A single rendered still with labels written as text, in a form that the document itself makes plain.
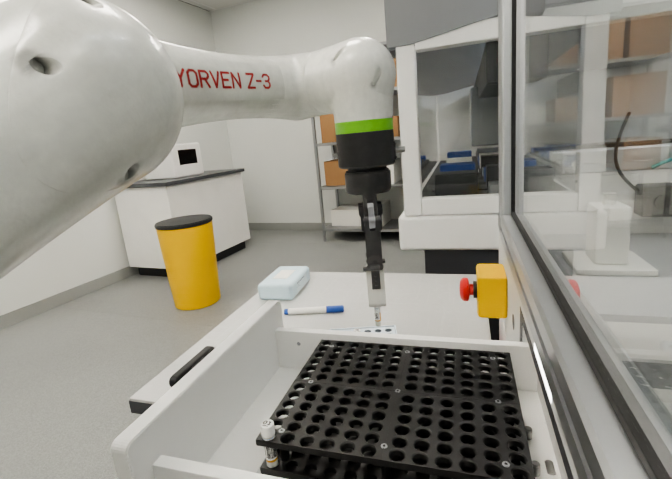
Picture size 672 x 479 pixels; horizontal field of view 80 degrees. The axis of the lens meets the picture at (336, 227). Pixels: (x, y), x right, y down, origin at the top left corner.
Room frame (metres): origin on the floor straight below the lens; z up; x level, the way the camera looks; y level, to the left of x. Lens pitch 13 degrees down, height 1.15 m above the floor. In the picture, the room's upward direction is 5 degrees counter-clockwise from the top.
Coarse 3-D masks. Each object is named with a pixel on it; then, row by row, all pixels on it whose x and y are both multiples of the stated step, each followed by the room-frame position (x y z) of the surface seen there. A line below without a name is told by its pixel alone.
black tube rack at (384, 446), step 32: (352, 352) 0.44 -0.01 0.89; (384, 352) 0.43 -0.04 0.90; (416, 352) 0.42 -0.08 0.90; (448, 352) 0.42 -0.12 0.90; (480, 352) 0.41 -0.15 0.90; (320, 384) 0.37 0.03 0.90; (352, 384) 0.37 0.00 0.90; (384, 384) 0.37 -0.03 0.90; (416, 384) 0.36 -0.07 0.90; (448, 384) 0.39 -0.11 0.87; (480, 384) 0.35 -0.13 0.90; (512, 384) 0.34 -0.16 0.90; (320, 416) 0.33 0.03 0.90; (352, 416) 0.32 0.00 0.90; (384, 416) 0.32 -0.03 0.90; (416, 416) 0.31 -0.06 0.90; (448, 416) 0.35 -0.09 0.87; (480, 416) 0.30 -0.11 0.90; (512, 416) 0.30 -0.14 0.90; (288, 448) 0.29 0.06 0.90; (320, 448) 0.28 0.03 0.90; (352, 448) 0.29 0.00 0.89; (384, 448) 0.28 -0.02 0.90; (416, 448) 0.31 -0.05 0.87; (448, 448) 0.28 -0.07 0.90; (480, 448) 0.27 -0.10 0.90; (512, 448) 0.30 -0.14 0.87
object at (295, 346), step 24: (288, 336) 0.51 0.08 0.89; (312, 336) 0.50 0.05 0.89; (336, 336) 0.49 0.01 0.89; (360, 336) 0.48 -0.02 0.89; (384, 336) 0.47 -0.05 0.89; (408, 336) 0.47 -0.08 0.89; (432, 336) 0.46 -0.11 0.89; (288, 360) 0.51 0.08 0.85; (432, 360) 0.45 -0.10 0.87; (528, 360) 0.42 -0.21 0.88; (288, 384) 0.48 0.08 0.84; (528, 384) 0.42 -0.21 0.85; (264, 408) 0.43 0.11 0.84; (528, 408) 0.39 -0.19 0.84; (240, 432) 0.39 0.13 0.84; (552, 432) 0.33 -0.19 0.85; (168, 456) 0.30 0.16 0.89; (216, 456) 0.36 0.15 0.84; (240, 456) 0.36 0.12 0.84; (264, 456) 0.35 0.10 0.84; (552, 456) 0.32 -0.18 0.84
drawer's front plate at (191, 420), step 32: (256, 320) 0.48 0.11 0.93; (224, 352) 0.41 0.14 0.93; (256, 352) 0.47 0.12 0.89; (192, 384) 0.35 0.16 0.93; (224, 384) 0.40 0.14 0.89; (256, 384) 0.46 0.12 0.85; (160, 416) 0.31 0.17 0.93; (192, 416) 0.35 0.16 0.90; (224, 416) 0.39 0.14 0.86; (128, 448) 0.28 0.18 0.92; (160, 448) 0.30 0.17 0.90; (192, 448) 0.34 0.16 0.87
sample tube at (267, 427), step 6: (264, 420) 0.31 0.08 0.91; (270, 420) 0.31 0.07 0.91; (264, 426) 0.30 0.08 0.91; (270, 426) 0.30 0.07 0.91; (264, 432) 0.30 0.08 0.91; (270, 432) 0.30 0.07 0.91; (264, 438) 0.30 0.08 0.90; (270, 438) 0.30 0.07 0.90; (264, 450) 0.30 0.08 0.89; (270, 450) 0.30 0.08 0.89; (276, 450) 0.30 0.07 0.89; (270, 456) 0.30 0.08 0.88; (276, 456) 0.30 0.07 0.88; (270, 462) 0.30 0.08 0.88; (276, 462) 0.30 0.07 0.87
